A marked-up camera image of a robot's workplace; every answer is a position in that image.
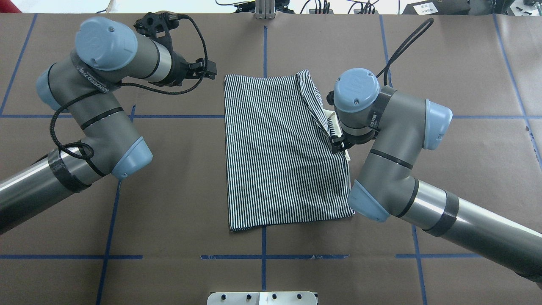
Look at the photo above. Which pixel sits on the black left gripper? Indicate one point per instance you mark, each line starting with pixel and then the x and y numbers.
pixel 179 70

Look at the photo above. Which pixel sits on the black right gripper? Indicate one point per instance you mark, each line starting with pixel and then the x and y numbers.
pixel 338 145

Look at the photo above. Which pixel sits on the navy white striped polo shirt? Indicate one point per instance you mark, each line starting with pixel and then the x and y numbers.
pixel 280 165

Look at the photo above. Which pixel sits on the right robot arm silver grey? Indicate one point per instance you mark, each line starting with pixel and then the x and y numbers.
pixel 401 126

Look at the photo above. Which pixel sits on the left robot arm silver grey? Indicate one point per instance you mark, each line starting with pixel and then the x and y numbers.
pixel 92 134

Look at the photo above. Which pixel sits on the black spare gripper tool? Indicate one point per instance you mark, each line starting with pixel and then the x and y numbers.
pixel 254 6

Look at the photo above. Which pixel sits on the orange black usb hub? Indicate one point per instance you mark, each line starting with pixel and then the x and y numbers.
pixel 319 7

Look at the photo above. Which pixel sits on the black box with label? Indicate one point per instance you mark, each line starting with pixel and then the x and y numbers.
pixel 437 7

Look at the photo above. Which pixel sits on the aluminium frame post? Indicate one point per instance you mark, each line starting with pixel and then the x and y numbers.
pixel 265 9

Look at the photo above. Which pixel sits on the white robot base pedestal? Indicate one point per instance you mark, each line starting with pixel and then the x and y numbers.
pixel 263 298

